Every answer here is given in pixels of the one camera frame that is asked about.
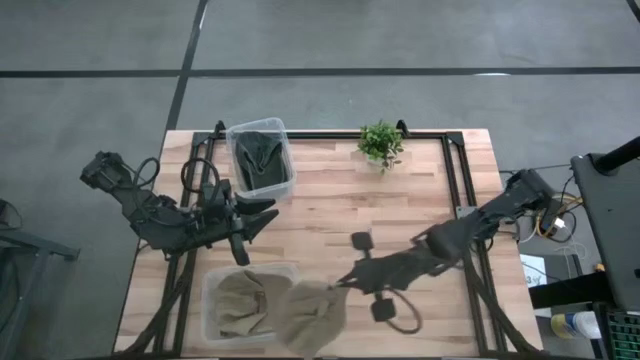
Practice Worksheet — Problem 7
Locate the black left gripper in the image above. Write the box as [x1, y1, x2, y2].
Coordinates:
[198, 178, 281, 268]

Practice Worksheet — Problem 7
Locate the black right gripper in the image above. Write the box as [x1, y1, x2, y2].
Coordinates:
[334, 231, 442, 324]

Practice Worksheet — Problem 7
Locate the clear plastic bin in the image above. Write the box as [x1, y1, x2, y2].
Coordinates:
[225, 116, 298, 202]
[200, 262, 302, 349]

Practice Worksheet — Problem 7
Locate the small green potted plant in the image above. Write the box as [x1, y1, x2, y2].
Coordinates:
[356, 118, 406, 175]

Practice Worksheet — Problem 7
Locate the white paper sheet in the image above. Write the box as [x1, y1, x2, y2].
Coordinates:
[518, 253, 549, 289]

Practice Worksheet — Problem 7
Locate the black shelf bar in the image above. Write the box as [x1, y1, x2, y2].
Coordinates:
[528, 272, 617, 310]

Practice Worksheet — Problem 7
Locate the grey metal stand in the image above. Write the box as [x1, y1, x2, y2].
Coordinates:
[0, 198, 81, 360]

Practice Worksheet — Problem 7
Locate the yellow and white spray bottle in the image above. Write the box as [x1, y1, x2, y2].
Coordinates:
[549, 309, 604, 341]

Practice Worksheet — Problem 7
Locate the grey metal case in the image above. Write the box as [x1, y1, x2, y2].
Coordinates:
[570, 152, 640, 312]

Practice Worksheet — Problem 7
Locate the green backlit keyboard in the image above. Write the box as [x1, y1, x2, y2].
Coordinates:
[603, 309, 640, 360]

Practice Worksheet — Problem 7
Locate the black pole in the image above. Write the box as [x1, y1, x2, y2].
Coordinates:
[593, 134, 640, 175]

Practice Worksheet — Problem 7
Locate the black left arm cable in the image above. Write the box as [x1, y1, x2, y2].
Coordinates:
[130, 156, 222, 201]

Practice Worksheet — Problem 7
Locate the black aluminium table frame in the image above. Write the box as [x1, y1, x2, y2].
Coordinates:
[117, 119, 540, 359]

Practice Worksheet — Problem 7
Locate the yellow cable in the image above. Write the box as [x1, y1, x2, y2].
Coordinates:
[534, 197, 585, 240]

